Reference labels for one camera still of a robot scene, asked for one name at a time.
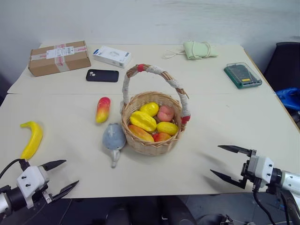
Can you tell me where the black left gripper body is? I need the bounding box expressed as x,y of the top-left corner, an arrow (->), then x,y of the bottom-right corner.
32,165 -> 55,205

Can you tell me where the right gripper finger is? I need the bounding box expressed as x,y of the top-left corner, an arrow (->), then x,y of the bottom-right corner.
210,169 -> 246,189
217,144 -> 253,158

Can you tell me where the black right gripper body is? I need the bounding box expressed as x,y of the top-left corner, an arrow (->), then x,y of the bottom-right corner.
239,149 -> 263,189

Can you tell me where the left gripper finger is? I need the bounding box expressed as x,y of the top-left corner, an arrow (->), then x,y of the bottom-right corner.
52,180 -> 80,201
38,159 -> 68,172

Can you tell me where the small yellow oval fruit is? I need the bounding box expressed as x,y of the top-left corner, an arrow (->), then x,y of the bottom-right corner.
156,121 -> 180,136

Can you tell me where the yellow banana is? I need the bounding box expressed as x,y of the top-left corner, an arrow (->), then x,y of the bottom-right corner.
20,120 -> 44,161

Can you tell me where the grey plush toy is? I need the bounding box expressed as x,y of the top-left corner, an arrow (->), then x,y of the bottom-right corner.
101,122 -> 127,169

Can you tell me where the red and yellow mango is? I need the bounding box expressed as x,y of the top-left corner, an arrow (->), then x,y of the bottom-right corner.
95,97 -> 112,124

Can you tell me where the blue plastic bag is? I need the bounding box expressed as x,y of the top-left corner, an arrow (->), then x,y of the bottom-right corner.
275,87 -> 300,111

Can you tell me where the green screwdriver bit case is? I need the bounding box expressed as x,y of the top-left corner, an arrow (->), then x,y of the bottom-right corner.
223,61 -> 263,90

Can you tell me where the red orange apple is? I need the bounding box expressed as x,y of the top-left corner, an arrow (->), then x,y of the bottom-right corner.
152,132 -> 172,143

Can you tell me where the pink peach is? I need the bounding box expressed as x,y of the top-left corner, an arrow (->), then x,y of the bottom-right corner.
157,105 -> 175,123

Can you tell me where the orange yellow mango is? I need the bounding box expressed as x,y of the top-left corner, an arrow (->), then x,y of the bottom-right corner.
127,124 -> 155,143

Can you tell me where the yellow lemon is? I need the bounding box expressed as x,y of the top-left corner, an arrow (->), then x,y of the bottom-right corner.
139,102 -> 160,117

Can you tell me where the yellow starfruit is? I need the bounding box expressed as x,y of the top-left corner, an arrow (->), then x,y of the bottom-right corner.
129,110 -> 158,133

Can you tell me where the black chair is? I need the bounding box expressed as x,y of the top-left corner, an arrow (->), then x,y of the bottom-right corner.
262,41 -> 300,92

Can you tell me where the black phone case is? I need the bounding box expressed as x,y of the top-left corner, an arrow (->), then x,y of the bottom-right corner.
85,69 -> 120,83

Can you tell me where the taped cardboard box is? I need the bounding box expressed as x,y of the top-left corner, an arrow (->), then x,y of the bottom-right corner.
28,40 -> 92,77

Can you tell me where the white product box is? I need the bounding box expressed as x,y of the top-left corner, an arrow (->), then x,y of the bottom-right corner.
92,45 -> 132,69

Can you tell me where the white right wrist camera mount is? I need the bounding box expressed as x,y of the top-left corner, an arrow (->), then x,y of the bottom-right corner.
247,154 -> 275,186

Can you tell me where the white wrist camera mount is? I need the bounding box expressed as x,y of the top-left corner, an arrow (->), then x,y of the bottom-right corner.
247,154 -> 275,186
16,165 -> 50,210

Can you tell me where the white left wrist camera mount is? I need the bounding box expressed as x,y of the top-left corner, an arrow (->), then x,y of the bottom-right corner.
16,165 -> 50,210

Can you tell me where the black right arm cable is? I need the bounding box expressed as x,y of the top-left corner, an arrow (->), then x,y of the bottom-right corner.
252,184 -> 293,225

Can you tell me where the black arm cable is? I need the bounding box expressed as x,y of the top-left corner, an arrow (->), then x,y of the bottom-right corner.
0,158 -> 31,179
252,184 -> 293,225

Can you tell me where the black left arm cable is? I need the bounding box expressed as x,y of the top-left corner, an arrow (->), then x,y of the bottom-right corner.
0,158 -> 31,179

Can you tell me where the wicker basket with handle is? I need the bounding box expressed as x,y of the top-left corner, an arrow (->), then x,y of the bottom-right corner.
120,63 -> 192,156

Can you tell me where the green cloth pouch with cord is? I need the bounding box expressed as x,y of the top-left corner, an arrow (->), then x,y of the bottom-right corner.
163,40 -> 219,61

